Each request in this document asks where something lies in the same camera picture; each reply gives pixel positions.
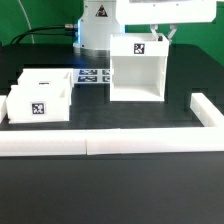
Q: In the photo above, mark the white front fence bar right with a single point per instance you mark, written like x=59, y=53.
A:
x=155, y=140

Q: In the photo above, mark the white front drawer box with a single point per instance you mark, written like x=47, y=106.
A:
x=37, y=104

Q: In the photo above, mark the white drawer box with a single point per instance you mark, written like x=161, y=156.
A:
x=37, y=104
x=46, y=75

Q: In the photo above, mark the fiducial marker sheet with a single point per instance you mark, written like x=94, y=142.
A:
x=91, y=76

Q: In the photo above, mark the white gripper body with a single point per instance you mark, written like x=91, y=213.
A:
x=138, y=12

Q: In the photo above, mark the white front fence bar left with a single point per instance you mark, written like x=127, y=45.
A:
x=41, y=143

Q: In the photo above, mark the white drawer cabinet frame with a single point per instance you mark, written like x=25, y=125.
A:
x=138, y=65

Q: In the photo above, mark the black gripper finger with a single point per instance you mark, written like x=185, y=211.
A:
x=153, y=29
x=172, y=31

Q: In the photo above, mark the white rear drawer box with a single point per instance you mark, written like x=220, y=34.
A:
x=46, y=75

